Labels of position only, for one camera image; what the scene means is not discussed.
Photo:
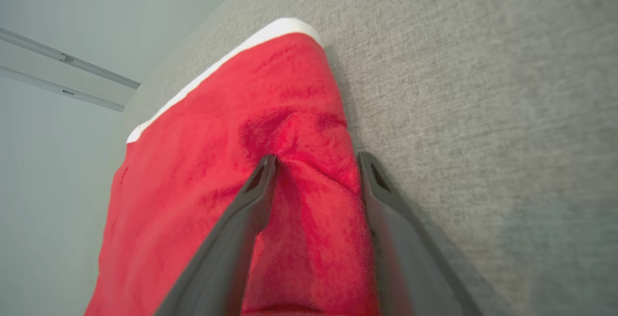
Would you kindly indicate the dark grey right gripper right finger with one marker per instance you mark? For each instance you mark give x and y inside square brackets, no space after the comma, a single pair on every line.
[415,272]

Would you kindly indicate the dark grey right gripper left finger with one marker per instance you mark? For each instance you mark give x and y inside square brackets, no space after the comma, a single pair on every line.
[222,263]

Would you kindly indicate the red and white shorts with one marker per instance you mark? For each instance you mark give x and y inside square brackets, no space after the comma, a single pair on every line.
[193,185]

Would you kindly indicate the grey aluminium floor rail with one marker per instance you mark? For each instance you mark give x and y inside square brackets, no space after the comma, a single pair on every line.
[72,95]

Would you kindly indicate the white wall rail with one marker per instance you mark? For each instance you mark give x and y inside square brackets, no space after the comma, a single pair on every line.
[96,72]

